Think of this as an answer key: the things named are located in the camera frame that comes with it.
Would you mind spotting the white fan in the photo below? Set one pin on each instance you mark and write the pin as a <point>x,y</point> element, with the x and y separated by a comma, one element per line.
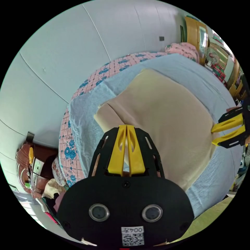
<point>211,55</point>

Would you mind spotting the beige long sleeve shirt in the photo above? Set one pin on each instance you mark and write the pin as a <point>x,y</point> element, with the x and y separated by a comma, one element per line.
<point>166,117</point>

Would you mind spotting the yellow-green mat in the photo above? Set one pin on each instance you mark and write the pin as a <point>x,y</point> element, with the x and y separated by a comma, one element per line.
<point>207,218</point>

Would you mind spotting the person's right hand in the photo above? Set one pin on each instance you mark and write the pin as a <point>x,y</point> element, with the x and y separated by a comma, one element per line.
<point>235,108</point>

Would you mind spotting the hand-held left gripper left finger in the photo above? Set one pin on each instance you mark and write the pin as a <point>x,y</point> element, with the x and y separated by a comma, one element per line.
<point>115,156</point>

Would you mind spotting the pile of clothes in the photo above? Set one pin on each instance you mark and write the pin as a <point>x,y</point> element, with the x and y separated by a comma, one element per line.
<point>55,187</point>

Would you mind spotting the light wooden cupboard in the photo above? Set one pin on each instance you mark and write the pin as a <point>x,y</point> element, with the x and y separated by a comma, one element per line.
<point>196,33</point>

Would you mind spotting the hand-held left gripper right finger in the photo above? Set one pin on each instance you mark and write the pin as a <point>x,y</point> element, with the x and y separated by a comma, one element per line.
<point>136,158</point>

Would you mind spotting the pink rolled blanket with print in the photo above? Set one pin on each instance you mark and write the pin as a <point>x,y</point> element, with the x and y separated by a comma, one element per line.
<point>181,48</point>

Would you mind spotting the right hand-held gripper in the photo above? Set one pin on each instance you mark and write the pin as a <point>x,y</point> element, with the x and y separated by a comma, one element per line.
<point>246,121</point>

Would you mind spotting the dark brown wooden cabinet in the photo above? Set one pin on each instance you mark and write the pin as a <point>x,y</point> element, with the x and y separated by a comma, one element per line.
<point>37,166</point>

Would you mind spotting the shelf with boxes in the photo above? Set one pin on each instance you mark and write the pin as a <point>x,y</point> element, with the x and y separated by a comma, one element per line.
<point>224,58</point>

